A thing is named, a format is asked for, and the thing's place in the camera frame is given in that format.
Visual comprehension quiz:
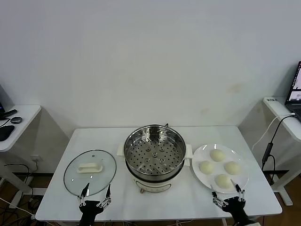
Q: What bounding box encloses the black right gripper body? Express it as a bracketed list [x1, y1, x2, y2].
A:
[222, 196, 247, 217]

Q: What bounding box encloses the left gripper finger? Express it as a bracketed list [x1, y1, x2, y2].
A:
[97, 184, 112, 210]
[77, 182, 91, 207]

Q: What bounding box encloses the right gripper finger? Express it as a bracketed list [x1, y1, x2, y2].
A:
[210, 185, 224, 208]
[230, 178, 246, 202]

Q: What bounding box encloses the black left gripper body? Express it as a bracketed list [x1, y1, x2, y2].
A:
[79, 200, 104, 221]

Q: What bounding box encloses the white steamed baozi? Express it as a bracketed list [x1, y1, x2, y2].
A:
[214, 173, 234, 190]
[224, 161, 242, 176]
[209, 149, 226, 162]
[198, 160, 215, 175]

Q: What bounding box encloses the glass lid with white handle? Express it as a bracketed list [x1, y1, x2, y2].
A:
[63, 148, 117, 197]

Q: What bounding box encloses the stainless steel steamer basket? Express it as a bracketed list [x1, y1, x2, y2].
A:
[124, 124, 186, 177]

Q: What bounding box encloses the white round plate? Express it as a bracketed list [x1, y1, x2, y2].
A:
[191, 143, 249, 194]

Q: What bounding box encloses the white electric cooker base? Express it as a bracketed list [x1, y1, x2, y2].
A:
[117, 143, 193, 195]

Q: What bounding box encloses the white side desk with laptop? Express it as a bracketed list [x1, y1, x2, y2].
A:
[262, 96, 301, 207]

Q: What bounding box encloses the white side desk with mouse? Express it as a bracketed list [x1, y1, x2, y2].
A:
[0, 105, 45, 209]

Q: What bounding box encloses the open black laptop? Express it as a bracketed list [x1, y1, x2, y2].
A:
[285, 61, 301, 114]

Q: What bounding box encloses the black bar-shaped device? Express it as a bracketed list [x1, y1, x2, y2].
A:
[0, 109, 18, 120]

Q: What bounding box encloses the dark monitor screen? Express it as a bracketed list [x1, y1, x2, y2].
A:
[0, 84, 15, 114]

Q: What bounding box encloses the black cable with adapter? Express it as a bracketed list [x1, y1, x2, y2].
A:
[261, 114, 296, 186]

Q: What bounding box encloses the white floor cable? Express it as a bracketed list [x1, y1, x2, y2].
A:
[0, 197, 36, 216]

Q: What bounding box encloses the black cable under desk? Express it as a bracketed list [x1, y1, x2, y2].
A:
[4, 163, 32, 177]

